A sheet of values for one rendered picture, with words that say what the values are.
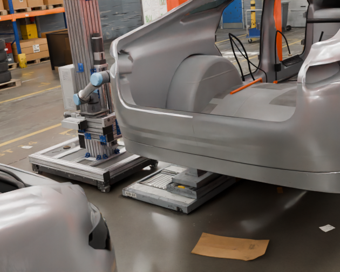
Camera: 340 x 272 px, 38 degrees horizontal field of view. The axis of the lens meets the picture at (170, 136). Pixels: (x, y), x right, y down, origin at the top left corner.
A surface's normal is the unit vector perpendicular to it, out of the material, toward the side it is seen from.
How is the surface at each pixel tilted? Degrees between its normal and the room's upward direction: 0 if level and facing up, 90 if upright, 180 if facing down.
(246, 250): 5
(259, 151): 107
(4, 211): 39
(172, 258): 0
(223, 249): 1
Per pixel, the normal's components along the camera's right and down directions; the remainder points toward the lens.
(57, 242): 0.89, 0.01
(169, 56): 0.77, 0.12
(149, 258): -0.09, -0.95
